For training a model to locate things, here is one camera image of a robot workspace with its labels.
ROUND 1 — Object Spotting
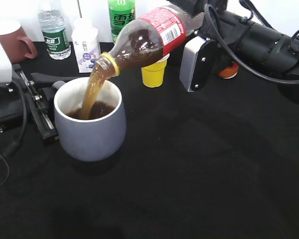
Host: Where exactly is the white yogurt drink bottle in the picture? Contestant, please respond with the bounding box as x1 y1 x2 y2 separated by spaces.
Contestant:
71 18 101 73

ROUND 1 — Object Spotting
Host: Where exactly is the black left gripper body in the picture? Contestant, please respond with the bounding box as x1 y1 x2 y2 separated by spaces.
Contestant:
0 64 58 144

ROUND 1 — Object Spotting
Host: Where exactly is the yellow paper cup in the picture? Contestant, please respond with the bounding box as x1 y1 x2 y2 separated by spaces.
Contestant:
141 54 170 88

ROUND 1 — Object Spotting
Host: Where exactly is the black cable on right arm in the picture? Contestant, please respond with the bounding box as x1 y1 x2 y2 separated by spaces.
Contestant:
204 0 299 85

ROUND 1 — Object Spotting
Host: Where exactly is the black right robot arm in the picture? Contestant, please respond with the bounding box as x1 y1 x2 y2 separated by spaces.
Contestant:
171 0 299 104

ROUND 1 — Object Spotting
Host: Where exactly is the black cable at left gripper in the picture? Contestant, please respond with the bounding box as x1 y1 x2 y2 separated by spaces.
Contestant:
0 82 28 187

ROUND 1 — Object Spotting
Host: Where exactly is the cola bottle red label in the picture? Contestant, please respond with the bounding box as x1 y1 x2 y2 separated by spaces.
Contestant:
94 5 205 80

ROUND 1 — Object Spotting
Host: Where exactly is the green sprite bottle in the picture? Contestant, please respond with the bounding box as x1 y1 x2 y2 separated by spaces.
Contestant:
108 0 136 43

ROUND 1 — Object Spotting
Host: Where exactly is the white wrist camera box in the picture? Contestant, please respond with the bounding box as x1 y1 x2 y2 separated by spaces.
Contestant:
179 36 218 92

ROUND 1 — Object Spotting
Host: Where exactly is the clear water bottle green label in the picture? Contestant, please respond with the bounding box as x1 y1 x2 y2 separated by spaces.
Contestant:
38 0 71 60

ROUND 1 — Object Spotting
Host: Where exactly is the grey ceramic mug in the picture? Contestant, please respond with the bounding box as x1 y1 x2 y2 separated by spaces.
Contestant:
52 77 127 162

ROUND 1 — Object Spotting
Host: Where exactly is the brown nescafe coffee bottle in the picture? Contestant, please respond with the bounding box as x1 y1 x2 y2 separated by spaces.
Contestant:
217 62 239 79

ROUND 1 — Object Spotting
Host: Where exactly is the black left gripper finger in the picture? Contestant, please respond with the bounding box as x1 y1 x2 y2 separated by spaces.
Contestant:
30 73 78 86

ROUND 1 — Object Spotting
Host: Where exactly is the brown ceramic mug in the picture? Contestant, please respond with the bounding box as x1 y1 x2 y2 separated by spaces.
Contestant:
0 19 38 64

